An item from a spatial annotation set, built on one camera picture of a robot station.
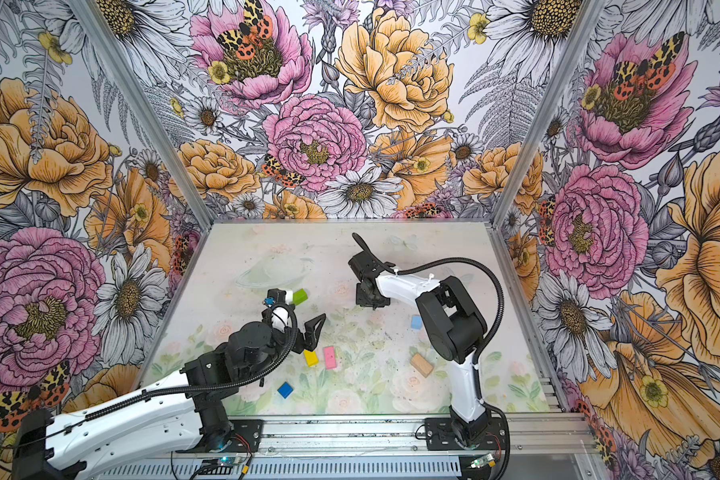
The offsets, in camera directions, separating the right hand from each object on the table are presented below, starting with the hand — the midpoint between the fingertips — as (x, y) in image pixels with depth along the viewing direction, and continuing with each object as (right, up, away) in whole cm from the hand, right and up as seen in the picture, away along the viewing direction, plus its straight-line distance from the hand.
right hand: (371, 307), depth 97 cm
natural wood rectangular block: (+14, -13, -13) cm, 23 cm away
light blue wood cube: (+14, -4, -3) cm, 15 cm away
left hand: (-16, +1, -22) cm, 27 cm away
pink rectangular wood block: (-12, -12, -9) cm, 20 cm away
